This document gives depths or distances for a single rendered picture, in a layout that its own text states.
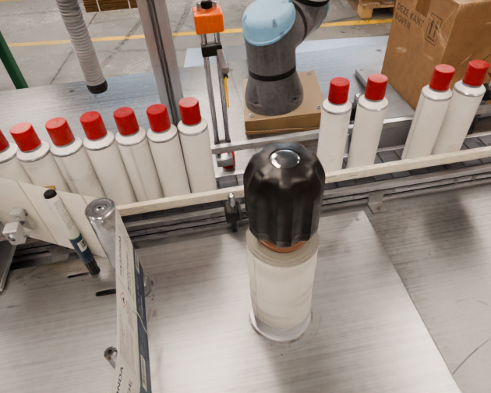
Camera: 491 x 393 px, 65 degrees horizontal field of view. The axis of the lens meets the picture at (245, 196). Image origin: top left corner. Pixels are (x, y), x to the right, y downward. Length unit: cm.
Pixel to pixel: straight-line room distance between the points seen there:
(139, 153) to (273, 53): 40
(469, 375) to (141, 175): 59
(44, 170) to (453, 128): 73
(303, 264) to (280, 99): 59
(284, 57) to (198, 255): 49
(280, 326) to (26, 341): 37
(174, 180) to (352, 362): 41
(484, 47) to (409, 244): 48
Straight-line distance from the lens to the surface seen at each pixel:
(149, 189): 72
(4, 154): 72
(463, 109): 81
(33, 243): 80
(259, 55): 91
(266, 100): 95
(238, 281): 63
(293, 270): 43
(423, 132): 80
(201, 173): 70
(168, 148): 65
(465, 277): 77
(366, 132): 73
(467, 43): 100
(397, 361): 60
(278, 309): 50
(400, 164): 80
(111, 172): 70
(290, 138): 76
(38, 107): 130
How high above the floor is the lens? 141
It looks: 45 degrees down
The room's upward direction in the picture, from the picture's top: 4 degrees counter-clockwise
